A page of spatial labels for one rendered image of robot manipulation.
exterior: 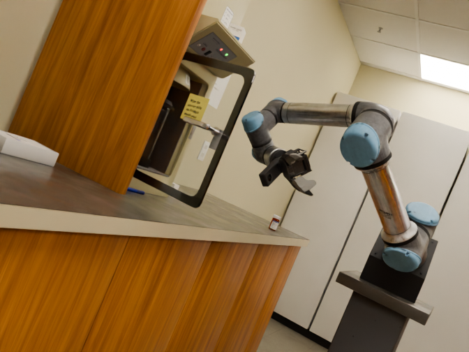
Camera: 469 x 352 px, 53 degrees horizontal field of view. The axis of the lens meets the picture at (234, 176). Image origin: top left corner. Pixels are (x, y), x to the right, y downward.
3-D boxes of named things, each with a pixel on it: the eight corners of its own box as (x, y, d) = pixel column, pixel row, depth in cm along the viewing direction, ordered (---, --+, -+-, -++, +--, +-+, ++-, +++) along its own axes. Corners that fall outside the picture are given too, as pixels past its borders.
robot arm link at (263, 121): (252, 106, 168) (263, 133, 172) (235, 121, 160) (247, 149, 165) (269, 103, 162) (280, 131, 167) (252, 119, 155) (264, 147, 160)
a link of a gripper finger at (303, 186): (324, 188, 143) (307, 168, 148) (308, 196, 141) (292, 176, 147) (324, 194, 145) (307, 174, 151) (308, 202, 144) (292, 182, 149)
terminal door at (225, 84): (125, 172, 141) (177, 49, 140) (198, 210, 124) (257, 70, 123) (123, 172, 140) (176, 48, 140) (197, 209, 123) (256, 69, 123)
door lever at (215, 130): (192, 128, 130) (195, 119, 130) (217, 137, 125) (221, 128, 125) (180, 121, 126) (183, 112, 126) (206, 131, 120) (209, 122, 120)
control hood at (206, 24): (173, 40, 140) (186, 9, 140) (218, 77, 169) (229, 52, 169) (204, 49, 135) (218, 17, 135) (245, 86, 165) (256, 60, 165)
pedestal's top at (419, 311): (430, 316, 182) (433, 306, 182) (424, 325, 153) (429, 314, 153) (352, 279, 196) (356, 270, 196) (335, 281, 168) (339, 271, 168)
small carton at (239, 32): (223, 39, 155) (230, 22, 155) (225, 44, 160) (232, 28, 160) (236, 44, 155) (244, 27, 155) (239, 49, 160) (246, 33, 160)
